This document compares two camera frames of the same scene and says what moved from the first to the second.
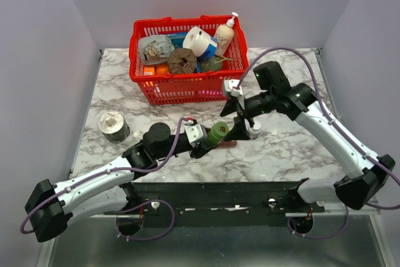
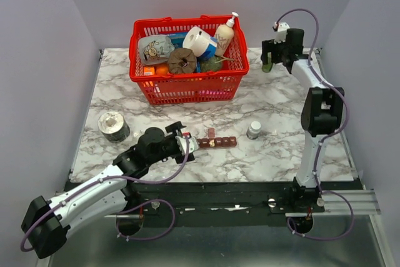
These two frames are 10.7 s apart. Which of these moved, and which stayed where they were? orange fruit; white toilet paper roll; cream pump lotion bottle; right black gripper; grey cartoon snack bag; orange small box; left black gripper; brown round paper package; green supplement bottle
Moved: green supplement bottle; left black gripper; right black gripper
Stayed: orange fruit; brown round paper package; grey cartoon snack bag; orange small box; white toilet paper roll; cream pump lotion bottle
